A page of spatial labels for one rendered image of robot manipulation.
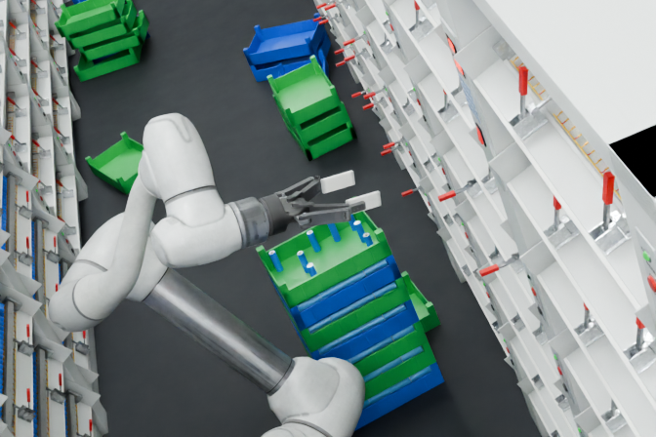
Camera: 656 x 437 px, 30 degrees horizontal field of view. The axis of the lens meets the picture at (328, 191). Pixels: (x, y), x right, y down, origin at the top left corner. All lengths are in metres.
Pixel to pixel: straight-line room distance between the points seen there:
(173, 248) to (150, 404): 1.66
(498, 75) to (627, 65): 0.53
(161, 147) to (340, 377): 0.87
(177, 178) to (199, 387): 1.63
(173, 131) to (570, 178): 1.00
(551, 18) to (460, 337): 2.33
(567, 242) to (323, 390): 1.28
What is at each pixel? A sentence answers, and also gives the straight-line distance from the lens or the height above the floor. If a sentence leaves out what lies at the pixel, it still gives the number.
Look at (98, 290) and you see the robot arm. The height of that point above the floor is 0.99.
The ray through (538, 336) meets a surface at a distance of 2.38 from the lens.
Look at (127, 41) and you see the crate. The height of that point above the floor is 0.12.
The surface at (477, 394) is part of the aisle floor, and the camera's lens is 3.40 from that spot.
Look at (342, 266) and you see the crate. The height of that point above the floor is 0.52.
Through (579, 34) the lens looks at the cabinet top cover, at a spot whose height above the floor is 1.74.
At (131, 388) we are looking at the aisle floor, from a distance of 3.95.
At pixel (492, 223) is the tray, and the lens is 2.40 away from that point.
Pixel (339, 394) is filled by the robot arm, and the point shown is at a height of 0.45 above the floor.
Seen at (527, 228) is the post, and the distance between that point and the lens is 1.91.
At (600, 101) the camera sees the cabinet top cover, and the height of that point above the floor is 1.74.
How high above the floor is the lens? 2.39
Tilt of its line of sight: 33 degrees down
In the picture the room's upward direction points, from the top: 23 degrees counter-clockwise
